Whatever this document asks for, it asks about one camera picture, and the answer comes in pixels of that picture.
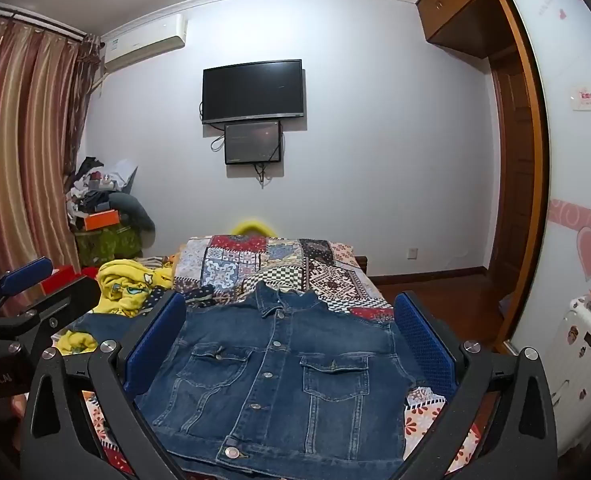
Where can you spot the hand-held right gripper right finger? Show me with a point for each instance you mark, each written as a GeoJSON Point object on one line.
{"type": "Point", "coordinates": [425, 345]}

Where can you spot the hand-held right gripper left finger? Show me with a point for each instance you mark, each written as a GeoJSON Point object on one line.
{"type": "Point", "coordinates": [158, 345]}

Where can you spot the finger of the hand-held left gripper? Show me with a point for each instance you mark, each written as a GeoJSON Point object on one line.
{"type": "Point", "coordinates": [25, 275]}
{"type": "Point", "coordinates": [70, 297]}

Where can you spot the blue denim jacket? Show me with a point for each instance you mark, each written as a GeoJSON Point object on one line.
{"type": "Point", "coordinates": [285, 360]}

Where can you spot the red box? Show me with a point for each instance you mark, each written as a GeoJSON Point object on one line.
{"type": "Point", "coordinates": [63, 280]}

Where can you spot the yellow cartoon print garment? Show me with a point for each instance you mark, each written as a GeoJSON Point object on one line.
{"type": "Point", "coordinates": [120, 285]}

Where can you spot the green patterned cloth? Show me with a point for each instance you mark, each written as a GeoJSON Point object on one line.
{"type": "Point", "coordinates": [108, 245]}

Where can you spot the orange box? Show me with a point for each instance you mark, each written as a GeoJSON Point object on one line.
{"type": "Point", "coordinates": [101, 221]}

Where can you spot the pale plastic bag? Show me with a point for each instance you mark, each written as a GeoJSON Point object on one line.
{"type": "Point", "coordinates": [506, 305]}

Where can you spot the dark grey cushion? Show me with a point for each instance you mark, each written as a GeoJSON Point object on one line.
{"type": "Point", "coordinates": [135, 215]}

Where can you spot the pile of clutter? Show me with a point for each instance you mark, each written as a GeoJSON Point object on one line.
{"type": "Point", "coordinates": [93, 185]}

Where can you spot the white paper bag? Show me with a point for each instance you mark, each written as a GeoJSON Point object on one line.
{"type": "Point", "coordinates": [124, 175]}

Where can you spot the striped brown curtain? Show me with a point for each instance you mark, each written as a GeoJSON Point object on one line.
{"type": "Point", "coordinates": [20, 135]}

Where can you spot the yellow object behind bed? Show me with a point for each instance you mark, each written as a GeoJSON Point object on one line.
{"type": "Point", "coordinates": [250, 226]}

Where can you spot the wooden room door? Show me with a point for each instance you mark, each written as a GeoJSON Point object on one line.
{"type": "Point", "coordinates": [513, 170]}

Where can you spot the pink swirl border sticker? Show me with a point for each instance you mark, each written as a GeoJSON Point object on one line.
{"type": "Point", "coordinates": [570, 212]}

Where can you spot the frosted sliding wardrobe door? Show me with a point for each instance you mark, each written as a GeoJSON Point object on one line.
{"type": "Point", "coordinates": [570, 160]}

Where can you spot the white air conditioner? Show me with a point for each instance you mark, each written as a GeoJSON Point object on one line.
{"type": "Point", "coordinates": [143, 42]}

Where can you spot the red and white label sticker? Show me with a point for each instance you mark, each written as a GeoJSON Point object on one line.
{"type": "Point", "coordinates": [584, 98]}

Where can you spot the wooden overhead cabinet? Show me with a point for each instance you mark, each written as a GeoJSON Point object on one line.
{"type": "Point", "coordinates": [455, 5]}

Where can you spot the white wall socket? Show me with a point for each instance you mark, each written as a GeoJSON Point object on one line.
{"type": "Point", "coordinates": [411, 253]}

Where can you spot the wooden bed frame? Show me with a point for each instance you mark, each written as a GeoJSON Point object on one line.
{"type": "Point", "coordinates": [361, 265]}

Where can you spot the small black wall monitor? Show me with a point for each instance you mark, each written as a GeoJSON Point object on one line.
{"type": "Point", "coordinates": [253, 142]}

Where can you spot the curtain rail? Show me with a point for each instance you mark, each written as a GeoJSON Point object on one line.
{"type": "Point", "coordinates": [40, 17]}

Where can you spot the black wall television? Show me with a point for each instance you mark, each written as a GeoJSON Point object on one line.
{"type": "Point", "coordinates": [253, 90]}

